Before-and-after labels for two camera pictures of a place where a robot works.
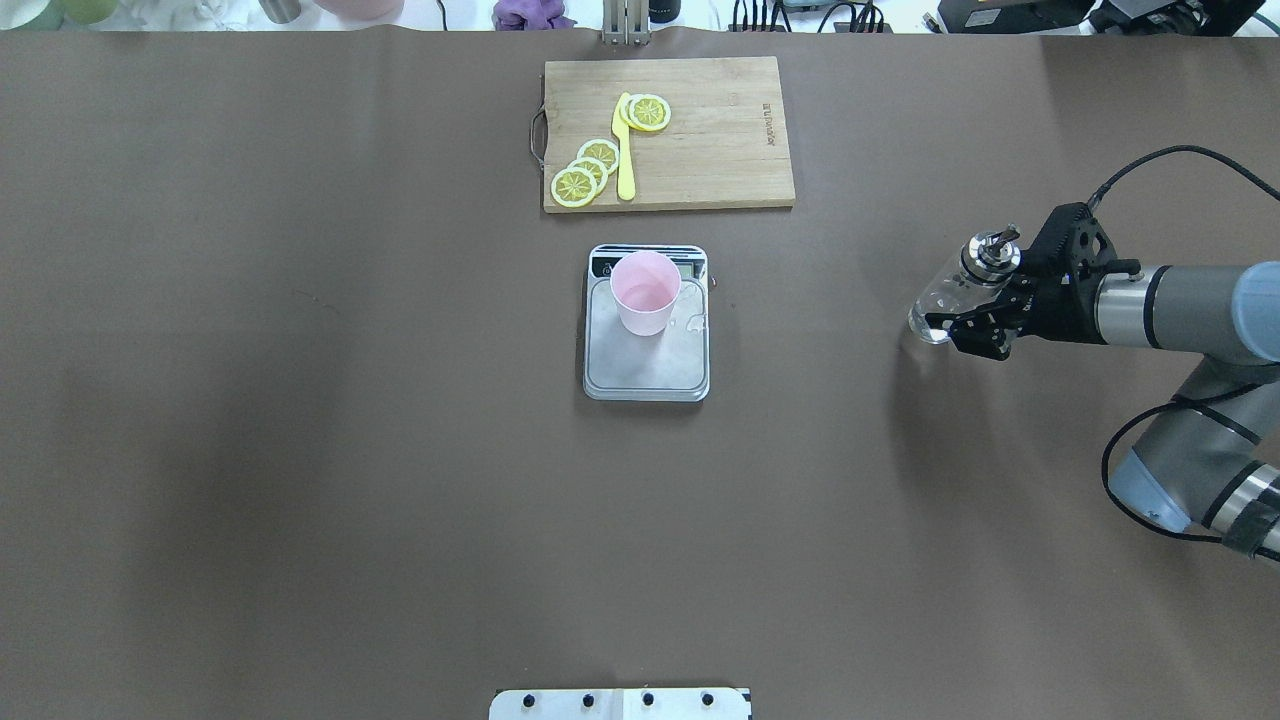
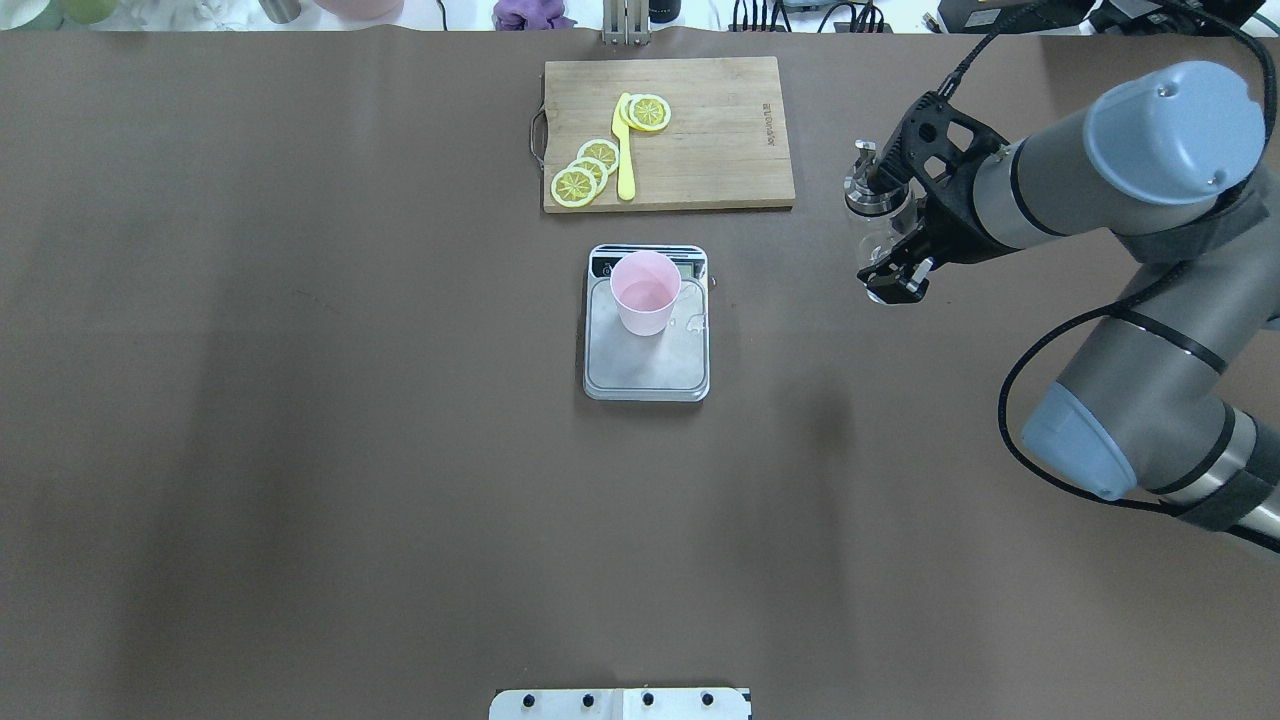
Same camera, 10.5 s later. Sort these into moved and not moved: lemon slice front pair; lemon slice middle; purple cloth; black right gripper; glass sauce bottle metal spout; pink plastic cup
Moved: black right gripper; glass sauce bottle metal spout
Not moved: pink plastic cup; lemon slice front pair; purple cloth; lemon slice middle
